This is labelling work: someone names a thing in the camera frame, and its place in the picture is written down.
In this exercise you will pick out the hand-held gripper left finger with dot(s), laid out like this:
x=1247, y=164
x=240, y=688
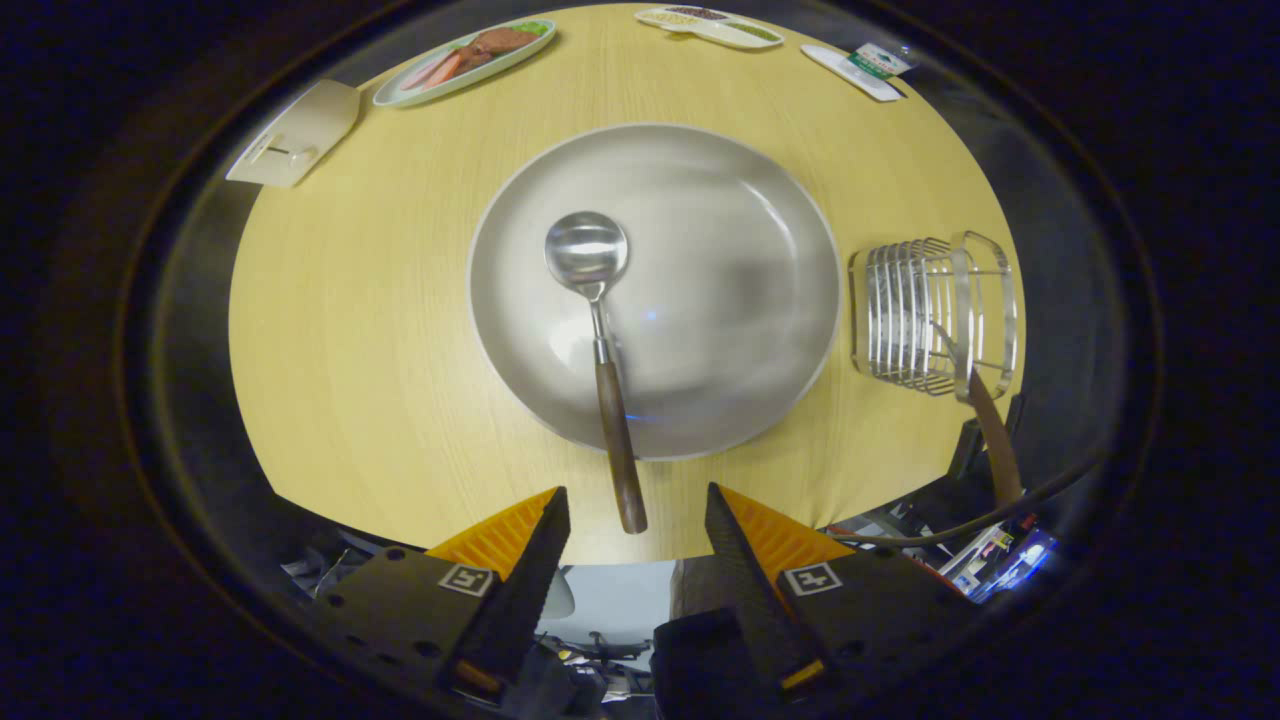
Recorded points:
x=520, y=590

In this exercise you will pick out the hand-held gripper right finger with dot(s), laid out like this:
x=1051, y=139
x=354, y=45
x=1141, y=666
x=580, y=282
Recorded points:
x=750, y=590

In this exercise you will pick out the black table clamp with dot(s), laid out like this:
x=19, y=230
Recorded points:
x=966, y=450
x=1016, y=415

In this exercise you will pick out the large white round plate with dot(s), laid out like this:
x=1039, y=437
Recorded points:
x=720, y=200

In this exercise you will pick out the white toaster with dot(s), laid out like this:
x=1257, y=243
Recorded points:
x=310, y=125

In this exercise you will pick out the pale green oval plate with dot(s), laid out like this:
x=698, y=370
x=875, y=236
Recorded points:
x=386, y=97

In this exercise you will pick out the white square coaster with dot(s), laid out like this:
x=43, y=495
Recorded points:
x=828, y=58

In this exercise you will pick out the clear plastic water bottle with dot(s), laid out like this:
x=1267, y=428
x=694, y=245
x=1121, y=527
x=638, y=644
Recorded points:
x=875, y=62

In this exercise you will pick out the sliced meat and vegetables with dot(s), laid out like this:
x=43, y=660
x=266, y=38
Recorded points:
x=495, y=42

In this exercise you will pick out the white divided grain dish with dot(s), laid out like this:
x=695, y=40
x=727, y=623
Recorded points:
x=720, y=30

